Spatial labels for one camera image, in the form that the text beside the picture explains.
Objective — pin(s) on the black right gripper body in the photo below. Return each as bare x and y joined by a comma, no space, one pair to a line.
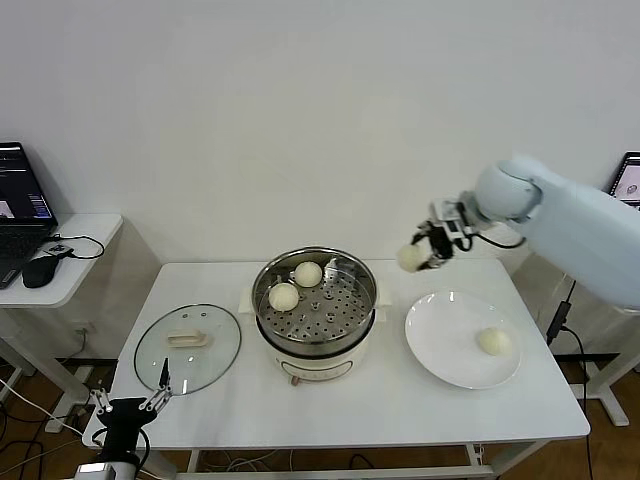
447,239

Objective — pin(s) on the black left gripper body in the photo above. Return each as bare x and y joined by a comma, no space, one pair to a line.
122,425

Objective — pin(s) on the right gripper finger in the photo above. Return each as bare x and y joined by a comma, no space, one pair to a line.
424,232
440,259

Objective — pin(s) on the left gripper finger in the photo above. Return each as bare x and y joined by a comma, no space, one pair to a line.
164,380
101,401

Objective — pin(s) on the white steamed baozi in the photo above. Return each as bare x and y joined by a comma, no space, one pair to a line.
412,258
494,342
307,274
284,297

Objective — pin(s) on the round glass pot lid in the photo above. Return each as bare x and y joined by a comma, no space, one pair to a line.
200,350

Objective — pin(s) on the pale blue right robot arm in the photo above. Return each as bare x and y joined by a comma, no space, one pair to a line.
575,235

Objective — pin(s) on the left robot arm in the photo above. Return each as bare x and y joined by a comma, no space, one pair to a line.
107,471

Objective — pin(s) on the perforated steel steamer basket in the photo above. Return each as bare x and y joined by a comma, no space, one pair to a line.
320,325

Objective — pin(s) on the white floor power strip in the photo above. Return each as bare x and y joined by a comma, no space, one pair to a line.
60,425

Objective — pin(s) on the round white plate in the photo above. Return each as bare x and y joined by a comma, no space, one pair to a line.
440,350

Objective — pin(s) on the white side desk with mouse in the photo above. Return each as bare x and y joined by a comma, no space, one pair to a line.
75,280

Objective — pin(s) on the black computer mouse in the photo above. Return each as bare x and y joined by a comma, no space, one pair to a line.
40,271

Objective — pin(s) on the cream electric cooking pot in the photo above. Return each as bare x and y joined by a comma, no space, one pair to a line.
325,369

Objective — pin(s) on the small black usb hub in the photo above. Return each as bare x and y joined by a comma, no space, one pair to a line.
56,248

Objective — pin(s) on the dark laptop with pink screen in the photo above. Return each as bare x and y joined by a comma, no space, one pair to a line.
627,182

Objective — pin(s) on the white side desk with label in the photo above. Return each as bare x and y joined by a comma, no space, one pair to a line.
617,400

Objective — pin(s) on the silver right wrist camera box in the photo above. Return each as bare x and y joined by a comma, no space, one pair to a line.
446,212

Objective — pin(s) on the white table frame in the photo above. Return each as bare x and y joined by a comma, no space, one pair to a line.
325,472

